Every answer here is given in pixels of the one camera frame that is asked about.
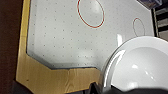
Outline yellow air hockey table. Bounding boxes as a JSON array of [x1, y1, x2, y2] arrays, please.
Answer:
[[14, 0, 158, 94]]

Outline white bowl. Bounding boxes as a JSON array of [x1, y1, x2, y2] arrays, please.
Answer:
[[100, 35, 168, 94]]

